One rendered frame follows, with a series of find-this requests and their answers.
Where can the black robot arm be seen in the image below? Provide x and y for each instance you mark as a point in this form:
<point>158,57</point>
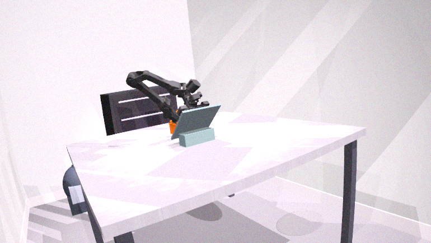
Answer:
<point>135,80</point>

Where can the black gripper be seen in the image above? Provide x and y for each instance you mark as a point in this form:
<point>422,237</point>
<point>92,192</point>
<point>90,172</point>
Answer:
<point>193,105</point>

